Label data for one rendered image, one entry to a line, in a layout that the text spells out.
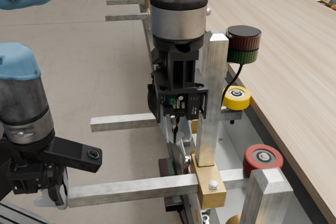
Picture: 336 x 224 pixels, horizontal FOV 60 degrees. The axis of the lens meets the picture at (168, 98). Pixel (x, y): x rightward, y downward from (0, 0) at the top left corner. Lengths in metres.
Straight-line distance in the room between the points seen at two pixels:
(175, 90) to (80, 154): 0.25
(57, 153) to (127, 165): 1.34
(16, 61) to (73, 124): 1.83
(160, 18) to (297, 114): 0.54
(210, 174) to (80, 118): 1.75
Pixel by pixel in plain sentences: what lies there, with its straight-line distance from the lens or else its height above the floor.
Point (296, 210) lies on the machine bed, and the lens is 0.77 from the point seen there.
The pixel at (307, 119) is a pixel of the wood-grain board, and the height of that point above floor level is 0.90.
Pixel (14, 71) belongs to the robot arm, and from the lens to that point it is 0.46.
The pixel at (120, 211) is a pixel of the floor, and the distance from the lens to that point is 1.67.
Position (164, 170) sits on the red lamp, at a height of 0.70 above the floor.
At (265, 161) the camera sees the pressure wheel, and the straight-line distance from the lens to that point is 0.66.
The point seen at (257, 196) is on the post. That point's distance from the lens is 0.36.
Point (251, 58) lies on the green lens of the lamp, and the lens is 0.52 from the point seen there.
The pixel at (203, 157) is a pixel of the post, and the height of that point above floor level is 0.90.
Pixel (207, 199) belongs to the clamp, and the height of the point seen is 0.85.
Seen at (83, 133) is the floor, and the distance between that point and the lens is 2.17.
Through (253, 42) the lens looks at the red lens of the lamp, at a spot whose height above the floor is 1.16.
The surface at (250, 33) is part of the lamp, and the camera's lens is 0.51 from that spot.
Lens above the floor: 1.35
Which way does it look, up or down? 34 degrees down
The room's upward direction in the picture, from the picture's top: straight up
